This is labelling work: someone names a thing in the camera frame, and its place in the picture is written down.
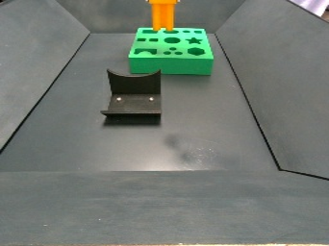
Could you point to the orange three prong object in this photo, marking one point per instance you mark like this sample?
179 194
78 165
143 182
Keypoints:
163 14

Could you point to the green foam shape board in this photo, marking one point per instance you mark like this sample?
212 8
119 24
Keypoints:
178 52

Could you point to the black curved holder bracket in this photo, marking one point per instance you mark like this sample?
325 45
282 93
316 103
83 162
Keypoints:
135 94

